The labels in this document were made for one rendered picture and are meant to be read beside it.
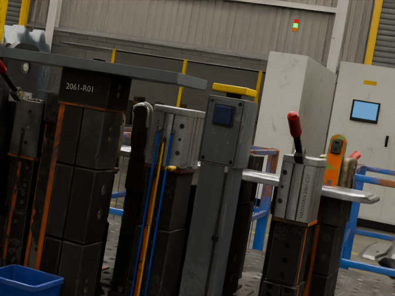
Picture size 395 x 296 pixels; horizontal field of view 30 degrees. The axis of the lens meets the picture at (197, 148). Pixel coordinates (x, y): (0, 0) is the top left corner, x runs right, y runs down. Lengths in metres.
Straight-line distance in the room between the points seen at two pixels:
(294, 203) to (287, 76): 8.19
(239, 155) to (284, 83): 8.31
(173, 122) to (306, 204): 0.30
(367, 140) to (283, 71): 1.38
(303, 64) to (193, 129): 8.08
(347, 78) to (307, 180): 8.12
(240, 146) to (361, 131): 8.21
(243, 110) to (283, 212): 0.24
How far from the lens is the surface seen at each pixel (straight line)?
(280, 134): 9.47
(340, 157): 1.65
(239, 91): 1.20
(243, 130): 1.19
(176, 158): 1.39
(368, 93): 9.40
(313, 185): 1.33
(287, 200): 1.34
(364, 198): 1.43
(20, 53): 1.34
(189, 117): 1.39
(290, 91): 9.47
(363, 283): 2.19
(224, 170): 1.20
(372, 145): 9.38
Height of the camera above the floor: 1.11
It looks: 3 degrees down
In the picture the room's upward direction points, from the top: 9 degrees clockwise
